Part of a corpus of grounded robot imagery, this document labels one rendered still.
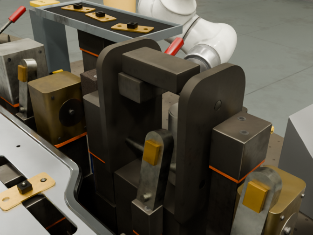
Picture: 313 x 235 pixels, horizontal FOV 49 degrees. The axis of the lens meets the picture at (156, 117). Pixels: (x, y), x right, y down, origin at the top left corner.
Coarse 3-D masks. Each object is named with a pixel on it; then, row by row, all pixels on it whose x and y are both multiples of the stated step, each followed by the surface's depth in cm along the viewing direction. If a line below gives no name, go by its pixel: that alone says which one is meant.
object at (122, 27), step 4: (116, 24) 73; (120, 24) 73; (124, 24) 73; (128, 24) 70; (132, 24) 69; (136, 24) 70; (112, 28) 70; (116, 28) 70; (120, 28) 70; (124, 28) 70; (128, 28) 70; (132, 28) 70; (136, 28) 70; (140, 28) 70; (144, 28) 70; (148, 28) 70; (152, 28) 70; (136, 32) 69; (140, 32) 68; (144, 32) 68; (148, 32) 68
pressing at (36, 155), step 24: (0, 120) 70; (0, 144) 63; (24, 144) 63; (48, 144) 62; (24, 168) 57; (48, 168) 57; (72, 168) 56; (0, 192) 52; (48, 192) 52; (72, 192) 51; (0, 216) 48; (24, 216) 48; (72, 216) 48
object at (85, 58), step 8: (80, 32) 80; (80, 40) 81; (88, 40) 79; (96, 40) 77; (104, 40) 75; (80, 48) 83; (88, 48) 80; (96, 48) 78; (88, 56) 82; (96, 56) 80; (88, 64) 83
